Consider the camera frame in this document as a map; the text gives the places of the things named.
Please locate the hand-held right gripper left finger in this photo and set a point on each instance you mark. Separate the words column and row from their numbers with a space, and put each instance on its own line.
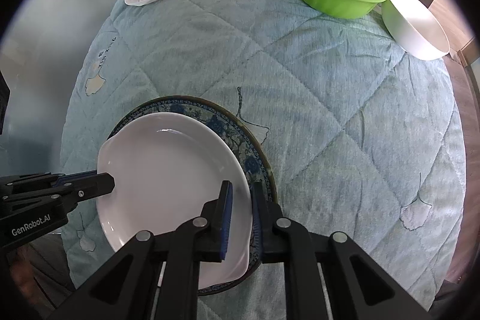
column 227, row 215

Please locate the blue patterned plate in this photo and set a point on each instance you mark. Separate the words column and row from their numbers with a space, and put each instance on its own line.
column 240, row 147

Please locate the white bowl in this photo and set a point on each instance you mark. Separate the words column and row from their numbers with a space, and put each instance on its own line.
column 412, row 24

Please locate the light blue quilted blanket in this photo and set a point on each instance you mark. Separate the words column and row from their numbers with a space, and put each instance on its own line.
column 300, row 98

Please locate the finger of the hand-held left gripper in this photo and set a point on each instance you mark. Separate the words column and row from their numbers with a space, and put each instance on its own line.
column 75, row 176
column 101, row 187

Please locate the large white plate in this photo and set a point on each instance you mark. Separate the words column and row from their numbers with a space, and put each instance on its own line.
column 161, row 162

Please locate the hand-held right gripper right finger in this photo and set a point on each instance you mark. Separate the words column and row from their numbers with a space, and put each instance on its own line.
column 258, row 215

